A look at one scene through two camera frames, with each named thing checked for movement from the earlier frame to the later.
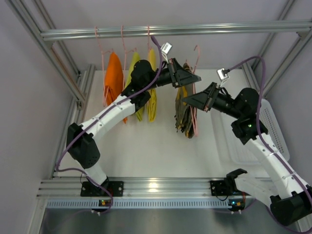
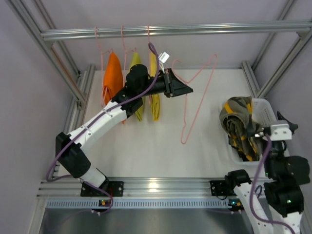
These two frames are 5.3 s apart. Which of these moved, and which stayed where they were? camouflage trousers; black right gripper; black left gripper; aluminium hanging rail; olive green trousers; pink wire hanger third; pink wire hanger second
Moved: camouflage trousers; black left gripper; black right gripper
Stayed: pink wire hanger second; olive green trousers; pink wire hanger third; aluminium hanging rail
